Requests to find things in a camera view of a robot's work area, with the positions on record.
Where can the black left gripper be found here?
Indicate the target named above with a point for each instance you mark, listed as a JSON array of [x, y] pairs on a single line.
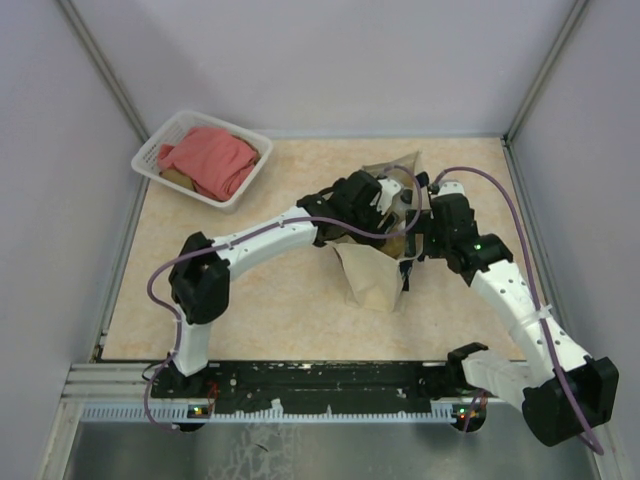
[[379, 218]]

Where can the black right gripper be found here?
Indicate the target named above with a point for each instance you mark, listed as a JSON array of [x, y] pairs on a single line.
[[425, 225]]

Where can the amber liquid bottle white cap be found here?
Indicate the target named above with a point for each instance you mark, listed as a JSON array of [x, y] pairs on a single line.
[[394, 247]]

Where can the white bottle grey cap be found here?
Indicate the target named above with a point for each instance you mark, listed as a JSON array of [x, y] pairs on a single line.
[[406, 196]]

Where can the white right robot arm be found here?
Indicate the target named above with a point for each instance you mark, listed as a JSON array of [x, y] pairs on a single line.
[[561, 390]]

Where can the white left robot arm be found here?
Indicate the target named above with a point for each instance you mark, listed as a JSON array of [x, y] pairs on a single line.
[[200, 285]]

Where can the pink cloth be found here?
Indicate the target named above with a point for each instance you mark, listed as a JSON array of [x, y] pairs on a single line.
[[217, 161]]

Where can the brown item in basket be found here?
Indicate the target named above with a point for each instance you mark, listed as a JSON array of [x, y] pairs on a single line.
[[178, 178]]

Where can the white plastic basket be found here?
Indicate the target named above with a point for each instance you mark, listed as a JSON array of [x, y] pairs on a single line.
[[175, 129]]

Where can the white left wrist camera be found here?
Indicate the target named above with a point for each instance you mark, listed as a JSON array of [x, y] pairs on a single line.
[[390, 190]]

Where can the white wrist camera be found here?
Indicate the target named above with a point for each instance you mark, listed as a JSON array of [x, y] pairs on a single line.
[[390, 190], [448, 187]]

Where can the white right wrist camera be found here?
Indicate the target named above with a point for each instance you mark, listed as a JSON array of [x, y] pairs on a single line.
[[448, 187]]

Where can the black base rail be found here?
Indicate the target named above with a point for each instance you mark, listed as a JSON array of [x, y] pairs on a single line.
[[312, 391]]

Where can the aluminium frame post left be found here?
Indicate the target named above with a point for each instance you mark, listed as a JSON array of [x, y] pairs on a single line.
[[106, 72]]

